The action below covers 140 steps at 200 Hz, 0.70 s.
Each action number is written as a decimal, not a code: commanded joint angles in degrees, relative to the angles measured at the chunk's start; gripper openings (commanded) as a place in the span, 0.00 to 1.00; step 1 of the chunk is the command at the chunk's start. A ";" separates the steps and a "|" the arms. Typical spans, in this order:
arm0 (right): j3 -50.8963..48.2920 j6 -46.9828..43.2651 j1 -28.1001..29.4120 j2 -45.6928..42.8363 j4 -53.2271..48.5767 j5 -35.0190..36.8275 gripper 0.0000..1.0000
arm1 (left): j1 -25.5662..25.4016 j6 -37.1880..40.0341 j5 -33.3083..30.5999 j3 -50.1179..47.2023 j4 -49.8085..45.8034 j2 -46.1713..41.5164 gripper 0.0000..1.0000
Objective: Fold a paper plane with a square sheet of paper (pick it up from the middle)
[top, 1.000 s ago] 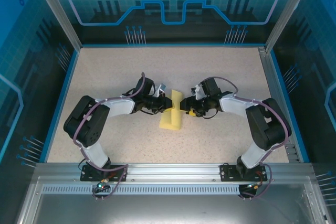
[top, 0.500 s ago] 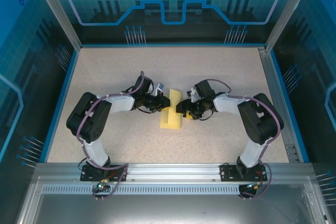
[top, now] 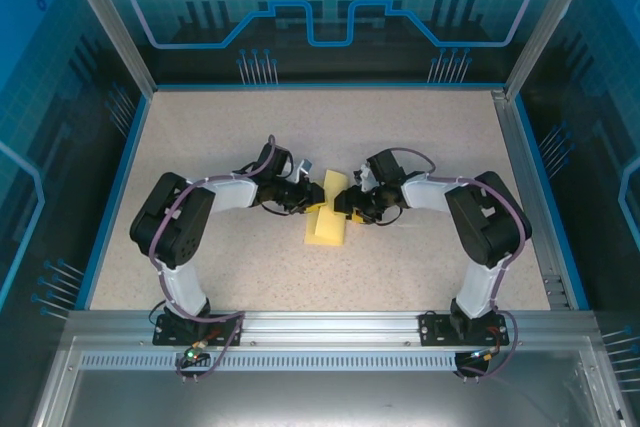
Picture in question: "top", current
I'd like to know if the yellow paper sheet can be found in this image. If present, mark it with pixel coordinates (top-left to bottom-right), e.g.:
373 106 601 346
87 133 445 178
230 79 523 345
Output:
302 168 350 249

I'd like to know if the aluminium base beam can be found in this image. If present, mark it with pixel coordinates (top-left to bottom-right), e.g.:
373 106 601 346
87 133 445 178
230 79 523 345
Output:
67 310 599 349

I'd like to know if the metal tray panel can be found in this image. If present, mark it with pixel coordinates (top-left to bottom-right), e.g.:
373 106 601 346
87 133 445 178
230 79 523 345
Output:
29 336 640 427

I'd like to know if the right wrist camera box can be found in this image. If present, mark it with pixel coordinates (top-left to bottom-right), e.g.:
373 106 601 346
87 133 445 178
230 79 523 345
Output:
352 162 376 193

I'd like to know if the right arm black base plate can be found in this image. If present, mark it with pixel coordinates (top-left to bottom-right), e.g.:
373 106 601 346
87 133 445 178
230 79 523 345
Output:
418 311 511 347

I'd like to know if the aluminium side rail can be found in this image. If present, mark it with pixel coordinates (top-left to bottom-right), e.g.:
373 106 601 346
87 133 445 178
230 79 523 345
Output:
491 88 576 311

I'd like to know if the slotted metal cable duct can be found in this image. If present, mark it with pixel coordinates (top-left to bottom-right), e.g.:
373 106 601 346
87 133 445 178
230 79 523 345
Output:
79 352 584 373

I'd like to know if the left cable connector plug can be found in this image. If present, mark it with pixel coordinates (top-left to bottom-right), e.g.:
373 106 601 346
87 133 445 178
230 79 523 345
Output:
182 341 209 364

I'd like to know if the cable connector plug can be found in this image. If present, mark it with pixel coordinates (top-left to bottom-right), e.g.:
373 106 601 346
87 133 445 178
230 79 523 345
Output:
467 346 501 364
182 341 209 364

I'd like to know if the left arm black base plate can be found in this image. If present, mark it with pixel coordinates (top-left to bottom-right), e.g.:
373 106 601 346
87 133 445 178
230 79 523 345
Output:
152 314 245 347

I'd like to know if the right cable connector plug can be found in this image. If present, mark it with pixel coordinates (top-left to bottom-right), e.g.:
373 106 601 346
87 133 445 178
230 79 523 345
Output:
467 346 501 364

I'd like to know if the right aluminium frame post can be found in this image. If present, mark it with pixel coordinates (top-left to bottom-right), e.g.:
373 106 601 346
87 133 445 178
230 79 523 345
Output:
503 0 604 98

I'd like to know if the aluminium frame post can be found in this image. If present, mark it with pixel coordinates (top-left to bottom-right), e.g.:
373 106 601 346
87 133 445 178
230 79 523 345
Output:
503 0 604 98
54 0 159 98

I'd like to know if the left aluminium frame post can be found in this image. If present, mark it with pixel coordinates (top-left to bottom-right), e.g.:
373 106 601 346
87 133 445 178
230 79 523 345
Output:
54 0 159 98

